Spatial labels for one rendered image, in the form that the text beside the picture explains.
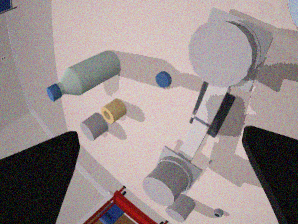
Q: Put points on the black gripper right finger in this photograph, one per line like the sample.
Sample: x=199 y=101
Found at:
x=274 y=159

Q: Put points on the tan cylinder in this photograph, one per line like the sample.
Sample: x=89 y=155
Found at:
x=113 y=111

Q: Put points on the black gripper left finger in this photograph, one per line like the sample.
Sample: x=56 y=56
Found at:
x=33 y=182

